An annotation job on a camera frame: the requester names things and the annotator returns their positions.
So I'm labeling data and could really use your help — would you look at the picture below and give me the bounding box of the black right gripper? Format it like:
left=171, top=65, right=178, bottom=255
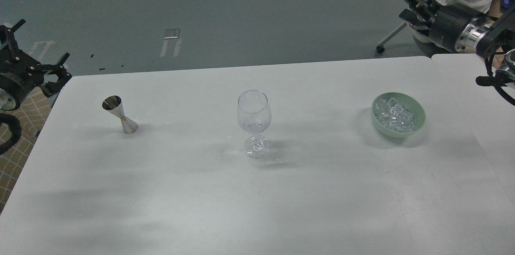
left=399, top=0, right=490, bottom=53

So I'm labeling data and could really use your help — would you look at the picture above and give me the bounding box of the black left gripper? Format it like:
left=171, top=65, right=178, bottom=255
left=0, top=19, right=72, bottom=111

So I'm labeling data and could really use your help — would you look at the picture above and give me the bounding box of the steel cocktail jigger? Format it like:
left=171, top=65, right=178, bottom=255
left=101, top=95, right=138, bottom=134

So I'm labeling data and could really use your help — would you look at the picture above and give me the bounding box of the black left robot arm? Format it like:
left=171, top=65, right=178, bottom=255
left=0, top=19, right=72, bottom=154

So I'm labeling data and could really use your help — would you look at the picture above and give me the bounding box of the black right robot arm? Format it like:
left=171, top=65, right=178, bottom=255
left=399, top=0, right=515, bottom=105

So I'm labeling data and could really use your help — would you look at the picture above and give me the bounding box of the clear ice cubes pile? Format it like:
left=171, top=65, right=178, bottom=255
left=372, top=97, right=414, bottom=133

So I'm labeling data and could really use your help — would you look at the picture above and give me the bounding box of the clear wine glass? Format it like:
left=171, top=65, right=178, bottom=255
left=237, top=90, right=272, bottom=158

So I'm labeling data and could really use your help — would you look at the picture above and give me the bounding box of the beige office chair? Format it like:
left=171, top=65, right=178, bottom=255
left=376, top=0, right=443, bottom=55

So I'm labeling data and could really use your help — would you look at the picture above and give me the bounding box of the green bowl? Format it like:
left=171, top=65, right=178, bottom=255
left=370, top=92, right=426, bottom=138

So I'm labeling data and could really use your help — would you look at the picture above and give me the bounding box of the metal floor plate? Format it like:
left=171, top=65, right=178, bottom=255
left=163, top=28, right=180, bottom=39

